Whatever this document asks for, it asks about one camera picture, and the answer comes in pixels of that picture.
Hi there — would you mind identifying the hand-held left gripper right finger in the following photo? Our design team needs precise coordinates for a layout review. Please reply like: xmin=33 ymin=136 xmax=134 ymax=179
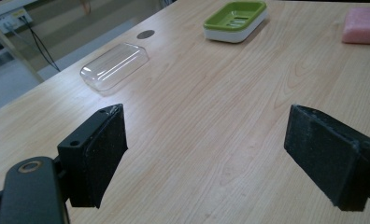
xmin=283 ymin=104 xmax=370 ymax=213

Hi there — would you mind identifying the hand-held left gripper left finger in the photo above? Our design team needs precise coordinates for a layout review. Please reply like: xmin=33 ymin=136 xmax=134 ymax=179
xmin=57 ymin=103 xmax=129 ymax=209

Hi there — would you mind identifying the clear plastic soap dish lid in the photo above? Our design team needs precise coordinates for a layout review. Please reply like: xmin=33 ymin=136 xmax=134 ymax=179
xmin=79 ymin=42 xmax=150 ymax=93

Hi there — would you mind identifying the pink soap bar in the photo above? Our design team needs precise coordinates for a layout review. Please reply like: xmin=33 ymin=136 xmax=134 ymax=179
xmin=341 ymin=7 xmax=370 ymax=45

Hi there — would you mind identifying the green and white soap dish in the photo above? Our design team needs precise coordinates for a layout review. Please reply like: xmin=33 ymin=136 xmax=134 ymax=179
xmin=203 ymin=0 xmax=269 ymax=44

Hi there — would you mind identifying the grey round table grommet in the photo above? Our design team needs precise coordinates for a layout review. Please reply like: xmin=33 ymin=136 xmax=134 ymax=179
xmin=135 ymin=29 xmax=156 ymax=40

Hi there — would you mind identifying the white power strip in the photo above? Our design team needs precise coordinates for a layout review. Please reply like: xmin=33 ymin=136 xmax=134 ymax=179
xmin=0 ymin=7 xmax=34 ymax=35

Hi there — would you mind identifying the black cable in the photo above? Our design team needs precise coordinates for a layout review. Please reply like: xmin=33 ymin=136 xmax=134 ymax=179
xmin=18 ymin=15 xmax=62 ymax=73

